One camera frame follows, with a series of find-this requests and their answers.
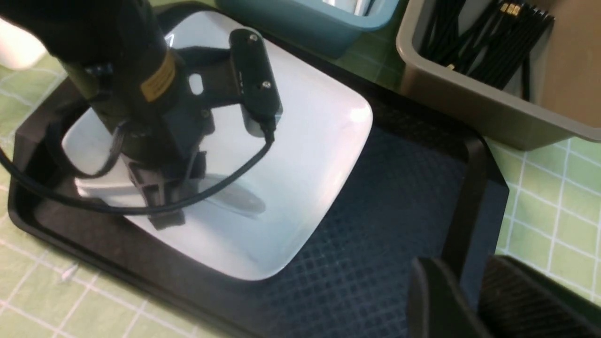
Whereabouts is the large white square plate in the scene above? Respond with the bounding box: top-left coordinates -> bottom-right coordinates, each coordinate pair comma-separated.
62,10 -> 373,281

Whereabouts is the black chopsticks bundle in bin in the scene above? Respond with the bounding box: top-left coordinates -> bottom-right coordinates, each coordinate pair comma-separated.
418,0 -> 555,102

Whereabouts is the green checked tablecloth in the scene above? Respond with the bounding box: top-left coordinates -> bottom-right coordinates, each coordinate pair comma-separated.
0,42 -> 601,338

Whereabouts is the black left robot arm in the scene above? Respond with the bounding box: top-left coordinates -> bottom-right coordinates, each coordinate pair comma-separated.
1,0 -> 214,230

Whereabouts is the black plastic tray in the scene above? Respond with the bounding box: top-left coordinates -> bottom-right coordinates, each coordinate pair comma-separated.
7,30 -> 509,338

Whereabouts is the brown plastic bin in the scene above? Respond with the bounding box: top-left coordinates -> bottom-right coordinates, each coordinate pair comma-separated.
396,0 -> 601,150

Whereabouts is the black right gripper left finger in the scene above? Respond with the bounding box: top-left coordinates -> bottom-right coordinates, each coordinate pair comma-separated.
408,257 -> 491,338

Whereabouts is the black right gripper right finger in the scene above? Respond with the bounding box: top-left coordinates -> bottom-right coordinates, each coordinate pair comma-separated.
478,255 -> 601,338

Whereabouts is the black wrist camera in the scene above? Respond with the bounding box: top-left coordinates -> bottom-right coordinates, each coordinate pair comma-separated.
229,29 -> 283,140

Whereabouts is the teal plastic bin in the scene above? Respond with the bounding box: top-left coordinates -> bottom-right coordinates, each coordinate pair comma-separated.
216,0 -> 399,58

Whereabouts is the large white plastic tub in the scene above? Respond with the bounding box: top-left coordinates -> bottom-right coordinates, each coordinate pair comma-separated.
0,19 -> 47,70

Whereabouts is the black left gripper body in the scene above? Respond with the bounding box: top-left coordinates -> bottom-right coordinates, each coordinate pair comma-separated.
89,94 -> 215,209

